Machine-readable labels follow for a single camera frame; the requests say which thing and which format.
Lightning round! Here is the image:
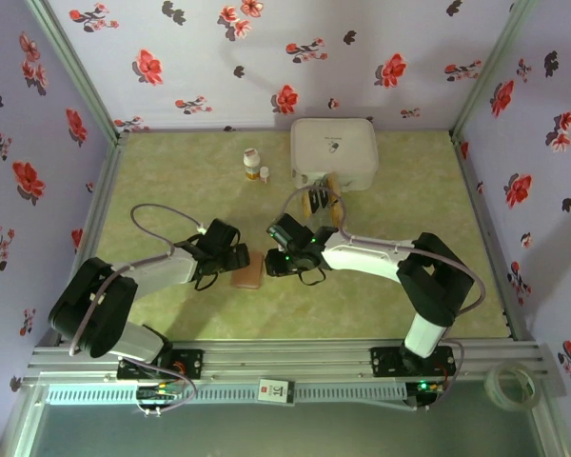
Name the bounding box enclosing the aluminium table side rail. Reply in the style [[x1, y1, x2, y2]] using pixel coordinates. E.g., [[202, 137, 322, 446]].
[[449, 132, 537, 343], [66, 135, 130, 344]]

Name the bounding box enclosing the large white orange-label medicine bottle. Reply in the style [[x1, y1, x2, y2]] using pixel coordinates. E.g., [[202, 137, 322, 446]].
[[243, 148, 262, 181]]

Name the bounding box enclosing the grey left arm cable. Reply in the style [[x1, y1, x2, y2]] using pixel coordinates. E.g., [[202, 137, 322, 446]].
[[69, 204, 208, 357]]

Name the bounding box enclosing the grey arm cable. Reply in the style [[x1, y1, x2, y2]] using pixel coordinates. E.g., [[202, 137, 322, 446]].
[[69, 204, 208, 357], [281, 187, 486, 411]]

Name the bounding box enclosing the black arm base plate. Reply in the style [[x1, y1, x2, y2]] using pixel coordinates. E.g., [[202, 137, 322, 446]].
[[369, 346, 457, 380], [116, 348, 205, 382]]

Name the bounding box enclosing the wide aluminium base rail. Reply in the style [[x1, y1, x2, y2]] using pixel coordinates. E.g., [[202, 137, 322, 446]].
[[21, 339, 568, 406]]

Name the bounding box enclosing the white label box red logo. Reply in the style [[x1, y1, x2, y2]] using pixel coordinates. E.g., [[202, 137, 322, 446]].
[[256, 377, 297, 407]]

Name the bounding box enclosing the grey right arm cable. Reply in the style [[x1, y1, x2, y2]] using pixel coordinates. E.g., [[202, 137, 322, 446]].
[[281, 187, 486, 411]]

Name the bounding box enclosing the aluminium frame post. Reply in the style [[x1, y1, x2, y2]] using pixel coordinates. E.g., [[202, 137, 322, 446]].
[[23, 0, 130, 144], [449, 0, 540, 142]]

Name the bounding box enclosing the clear adhesive tape roll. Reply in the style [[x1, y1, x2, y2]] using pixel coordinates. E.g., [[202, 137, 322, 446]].
[[484, 362, 541, 411]]

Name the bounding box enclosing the white slotted cable duct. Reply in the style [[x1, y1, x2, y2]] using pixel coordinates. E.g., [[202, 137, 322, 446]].
[[44, 383, 409, 407]]

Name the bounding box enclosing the white square box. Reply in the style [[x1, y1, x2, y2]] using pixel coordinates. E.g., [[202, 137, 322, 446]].
[[289, 117, 380, 192]]

